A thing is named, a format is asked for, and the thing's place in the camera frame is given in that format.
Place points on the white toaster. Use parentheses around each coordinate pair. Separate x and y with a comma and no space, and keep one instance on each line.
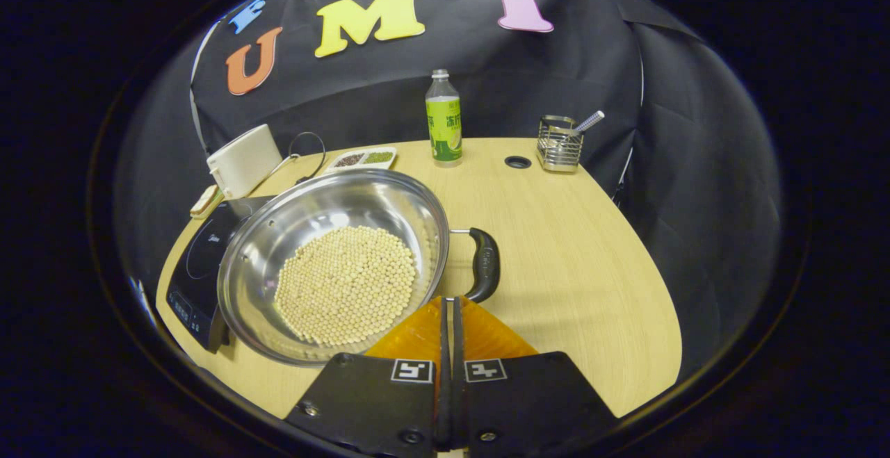
(243,159)

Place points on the small plate with bread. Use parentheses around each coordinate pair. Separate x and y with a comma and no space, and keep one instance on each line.
(205,202)

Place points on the black induction cooktop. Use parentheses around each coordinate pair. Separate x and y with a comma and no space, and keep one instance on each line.
(198,263)

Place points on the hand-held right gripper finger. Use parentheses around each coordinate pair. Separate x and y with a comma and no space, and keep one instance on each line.
(458,388)
(443,388)

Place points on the pile of soybeans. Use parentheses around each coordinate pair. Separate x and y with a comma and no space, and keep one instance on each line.
(348,284)

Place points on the metal utensil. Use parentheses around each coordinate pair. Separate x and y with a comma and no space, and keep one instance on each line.
(589,122)

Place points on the green label bottle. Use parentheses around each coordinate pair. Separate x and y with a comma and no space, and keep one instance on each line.
(443,124)

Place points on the stainless steel pot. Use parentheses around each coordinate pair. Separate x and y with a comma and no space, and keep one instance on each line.
(313,201)

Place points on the white divided bean tray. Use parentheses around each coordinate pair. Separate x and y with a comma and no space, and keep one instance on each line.
(361,159)

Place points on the black table grommet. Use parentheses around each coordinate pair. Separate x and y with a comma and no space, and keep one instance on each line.
(518,162)

